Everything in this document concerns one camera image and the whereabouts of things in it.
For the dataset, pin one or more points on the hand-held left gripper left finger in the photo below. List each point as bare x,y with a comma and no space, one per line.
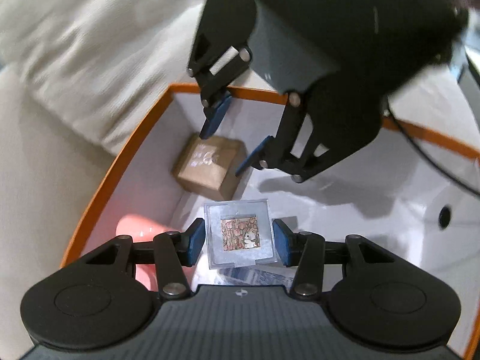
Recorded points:
195,242

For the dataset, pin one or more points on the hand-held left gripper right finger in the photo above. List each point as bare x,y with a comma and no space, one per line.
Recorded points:
281,242

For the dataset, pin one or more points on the clear plastic box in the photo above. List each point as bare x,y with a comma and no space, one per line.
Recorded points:
240,210

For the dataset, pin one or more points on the pink cup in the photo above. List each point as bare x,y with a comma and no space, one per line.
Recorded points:
138,232

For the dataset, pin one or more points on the plaid glasses case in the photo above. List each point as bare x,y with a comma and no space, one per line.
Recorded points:
258,275

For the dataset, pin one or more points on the orange cardboard box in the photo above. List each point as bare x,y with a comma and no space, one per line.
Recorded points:
337,213

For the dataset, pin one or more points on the small brown cardboard box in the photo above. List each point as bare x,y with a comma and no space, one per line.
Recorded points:
210,172

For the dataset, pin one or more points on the beige fabric sofa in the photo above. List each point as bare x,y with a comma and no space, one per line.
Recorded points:
37,195

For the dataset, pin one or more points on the beige pillow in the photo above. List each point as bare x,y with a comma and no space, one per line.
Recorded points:
93,45

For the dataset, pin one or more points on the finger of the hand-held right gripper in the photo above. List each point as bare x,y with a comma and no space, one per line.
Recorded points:
215,118
255,153

